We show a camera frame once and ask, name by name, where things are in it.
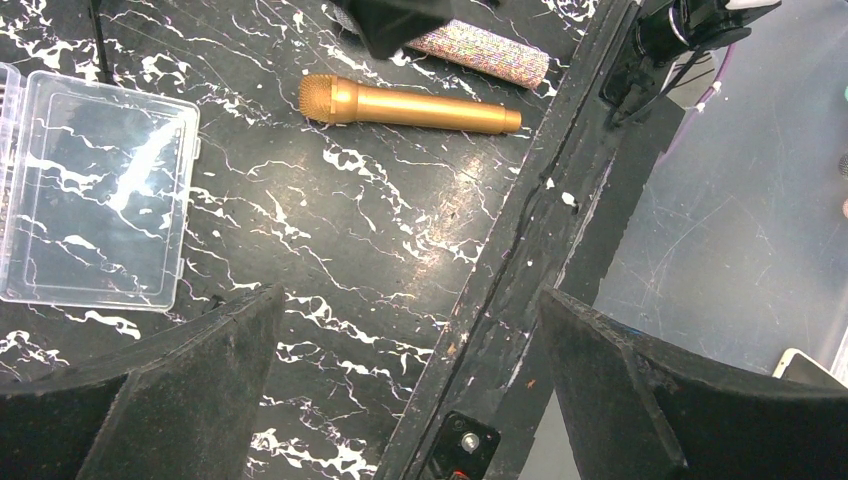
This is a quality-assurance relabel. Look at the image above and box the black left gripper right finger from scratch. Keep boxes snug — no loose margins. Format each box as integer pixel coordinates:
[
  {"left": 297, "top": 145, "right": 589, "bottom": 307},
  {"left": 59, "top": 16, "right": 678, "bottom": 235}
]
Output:
[{"left": 537, "top": 289, "right": 847, "bottom": 479}]

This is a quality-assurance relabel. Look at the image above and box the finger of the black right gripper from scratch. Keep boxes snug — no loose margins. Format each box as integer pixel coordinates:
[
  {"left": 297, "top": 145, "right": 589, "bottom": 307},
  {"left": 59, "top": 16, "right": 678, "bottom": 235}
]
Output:
[{"left": 332, "top": 0, "right": 454, "bottom": 60}]

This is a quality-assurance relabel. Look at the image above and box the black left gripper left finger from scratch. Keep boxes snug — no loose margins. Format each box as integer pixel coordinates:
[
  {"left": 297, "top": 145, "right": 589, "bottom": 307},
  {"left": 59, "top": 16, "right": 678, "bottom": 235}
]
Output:
[{"left": 1, "top": 284, "right": 285, "bottom": 479}]

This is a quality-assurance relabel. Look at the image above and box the glitter silver-head microphone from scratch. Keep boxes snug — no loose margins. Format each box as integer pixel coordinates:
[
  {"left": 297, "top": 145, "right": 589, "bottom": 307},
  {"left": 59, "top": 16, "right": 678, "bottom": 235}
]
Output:
[{"left": 334, "top": 6, "right": 550, "bottom": 90}]

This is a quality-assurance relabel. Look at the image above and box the gold microphone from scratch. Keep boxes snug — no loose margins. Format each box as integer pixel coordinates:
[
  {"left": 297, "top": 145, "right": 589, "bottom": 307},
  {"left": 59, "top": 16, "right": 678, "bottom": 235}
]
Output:
[{"left": 299, "top": 74, "right": 522, "bottom": 134}]

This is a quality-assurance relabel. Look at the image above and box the black tripod microphone stand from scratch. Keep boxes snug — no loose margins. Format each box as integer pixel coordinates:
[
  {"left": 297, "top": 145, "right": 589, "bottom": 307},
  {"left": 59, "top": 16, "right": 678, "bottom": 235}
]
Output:
[{"left": 86, "top": 0, "right": 115, "bottom": 85}]

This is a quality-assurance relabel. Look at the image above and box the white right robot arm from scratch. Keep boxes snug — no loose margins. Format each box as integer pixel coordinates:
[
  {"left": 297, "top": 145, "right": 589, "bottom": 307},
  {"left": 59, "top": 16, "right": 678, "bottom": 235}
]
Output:
[{"left": 335, "top": 0, "right": 780, "bottom": 125}]

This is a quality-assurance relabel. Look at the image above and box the clear plastic screw box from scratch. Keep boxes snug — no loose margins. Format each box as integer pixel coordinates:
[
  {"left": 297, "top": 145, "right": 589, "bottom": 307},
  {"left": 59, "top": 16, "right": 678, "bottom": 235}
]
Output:
[{"left": 1, "top": 63, "right": 200, "bottom": 311}]

